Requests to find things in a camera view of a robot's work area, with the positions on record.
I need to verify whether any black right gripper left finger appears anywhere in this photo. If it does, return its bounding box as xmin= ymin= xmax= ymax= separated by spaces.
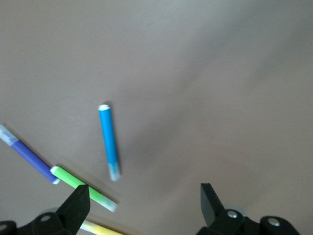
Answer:
xmin=17 ymin=184 xmax=91 ymax=235

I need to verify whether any purple marker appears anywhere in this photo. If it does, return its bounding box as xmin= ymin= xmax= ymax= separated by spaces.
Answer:
xmin=0 ymin=124 xmax=61 ymax=185

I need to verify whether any yellow marker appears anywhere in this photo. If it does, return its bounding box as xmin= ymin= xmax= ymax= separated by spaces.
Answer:
xmin=80 ymin=220 xmax=126 ymax=235

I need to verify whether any green marker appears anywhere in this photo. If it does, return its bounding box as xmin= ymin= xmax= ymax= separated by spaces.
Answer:
xmin=49 ymin=165 xmax=118 ymax=212

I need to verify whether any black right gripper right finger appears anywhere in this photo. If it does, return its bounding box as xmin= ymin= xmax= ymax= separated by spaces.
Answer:
xmin=197 ymin=183 xmax=260 ymax=235

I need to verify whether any blue marker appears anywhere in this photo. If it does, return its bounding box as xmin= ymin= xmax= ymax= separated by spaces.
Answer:
xmin=98 ymin=103 xmax=121 ymax=182

